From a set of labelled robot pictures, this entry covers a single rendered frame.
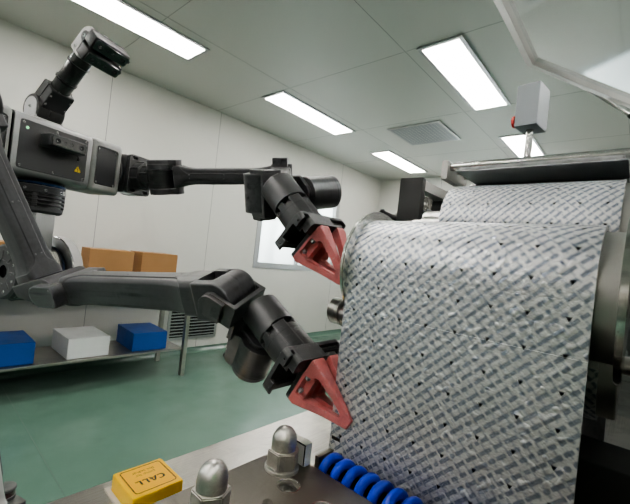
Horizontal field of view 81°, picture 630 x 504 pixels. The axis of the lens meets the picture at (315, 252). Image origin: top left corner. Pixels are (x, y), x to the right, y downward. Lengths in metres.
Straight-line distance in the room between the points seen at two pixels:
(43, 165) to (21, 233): 0.33
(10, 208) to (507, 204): 0.86
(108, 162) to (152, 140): 2.98
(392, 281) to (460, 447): 0.17
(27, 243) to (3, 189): 0.11
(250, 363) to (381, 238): 0.26
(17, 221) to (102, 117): 3.27
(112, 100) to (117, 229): 1.20
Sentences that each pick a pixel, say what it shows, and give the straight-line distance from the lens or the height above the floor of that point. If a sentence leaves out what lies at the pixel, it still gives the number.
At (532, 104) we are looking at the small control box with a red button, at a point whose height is 1.66.
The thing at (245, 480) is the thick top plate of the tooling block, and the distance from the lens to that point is 0.43.
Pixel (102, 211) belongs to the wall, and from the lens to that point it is 4.01.
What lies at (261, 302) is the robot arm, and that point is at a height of 1.19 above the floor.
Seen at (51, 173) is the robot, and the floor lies 1.39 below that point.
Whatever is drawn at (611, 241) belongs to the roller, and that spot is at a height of 1.30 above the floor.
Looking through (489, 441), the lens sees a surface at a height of 1.11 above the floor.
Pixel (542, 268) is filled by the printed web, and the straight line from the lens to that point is 0.36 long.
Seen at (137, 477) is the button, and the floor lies 0.92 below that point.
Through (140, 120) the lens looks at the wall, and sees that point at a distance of 4.24.
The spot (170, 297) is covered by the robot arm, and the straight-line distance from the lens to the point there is 0.60.
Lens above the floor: 1.26
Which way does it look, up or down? 1 degrees up
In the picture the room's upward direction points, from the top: 6 degrees clockwise
